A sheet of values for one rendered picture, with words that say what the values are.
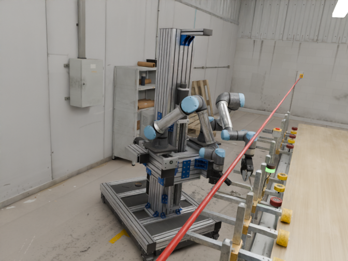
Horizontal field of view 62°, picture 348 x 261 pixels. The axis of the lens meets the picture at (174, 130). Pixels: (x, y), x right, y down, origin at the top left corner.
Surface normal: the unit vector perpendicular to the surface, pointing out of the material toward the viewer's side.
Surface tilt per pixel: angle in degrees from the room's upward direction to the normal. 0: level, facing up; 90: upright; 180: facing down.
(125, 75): 90
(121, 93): 90
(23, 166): 90
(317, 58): 90
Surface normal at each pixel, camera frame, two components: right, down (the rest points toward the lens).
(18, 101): 0.88, 0.19
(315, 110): -0.47, 0.20
